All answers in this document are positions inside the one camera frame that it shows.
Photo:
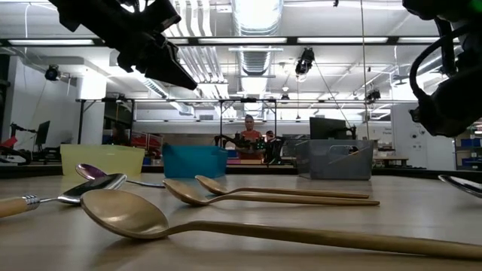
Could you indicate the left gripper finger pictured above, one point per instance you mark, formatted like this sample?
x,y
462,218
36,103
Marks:
x,y
169,67

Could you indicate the matte gold spoon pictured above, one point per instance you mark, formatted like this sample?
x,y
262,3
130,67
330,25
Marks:
x,y
124,212
184,192
211,185

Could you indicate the iridescent purple teal spoon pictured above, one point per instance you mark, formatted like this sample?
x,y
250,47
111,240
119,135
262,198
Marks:
x,y
90,172

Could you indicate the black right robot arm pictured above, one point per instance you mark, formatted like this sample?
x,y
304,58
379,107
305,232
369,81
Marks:
x,y
425,7

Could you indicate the shelf with blue bins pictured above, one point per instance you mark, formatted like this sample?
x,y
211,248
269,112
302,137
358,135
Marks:
x,y
470,143

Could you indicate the red storage crates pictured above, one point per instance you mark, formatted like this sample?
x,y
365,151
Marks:
x,y
139,141

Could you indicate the blue plastic bin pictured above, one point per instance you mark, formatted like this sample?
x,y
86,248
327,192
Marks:
x,y
194,162

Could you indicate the person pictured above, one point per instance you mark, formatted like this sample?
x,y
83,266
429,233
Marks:
x,y
250,137
269,134

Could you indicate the yellow translucent plastic bin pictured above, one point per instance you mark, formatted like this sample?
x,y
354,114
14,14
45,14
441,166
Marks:
x,y
105,160

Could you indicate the black monitor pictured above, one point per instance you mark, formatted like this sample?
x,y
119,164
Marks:
x,y
327,130
42,131

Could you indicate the grey plastic bin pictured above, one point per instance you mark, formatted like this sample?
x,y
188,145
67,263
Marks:
x,y
320,165

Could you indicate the black hanging camera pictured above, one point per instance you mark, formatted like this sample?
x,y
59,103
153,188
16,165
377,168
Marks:
x,y
304,62
52,73
373,95

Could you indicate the silver air duct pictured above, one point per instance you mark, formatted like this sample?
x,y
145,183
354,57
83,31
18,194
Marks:
x,y
256,60

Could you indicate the black aluminium table frame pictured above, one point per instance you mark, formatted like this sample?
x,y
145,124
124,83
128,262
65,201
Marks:
x,y
395,173

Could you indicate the black metal rig frame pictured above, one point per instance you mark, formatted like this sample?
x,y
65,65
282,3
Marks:
x,y
81,120

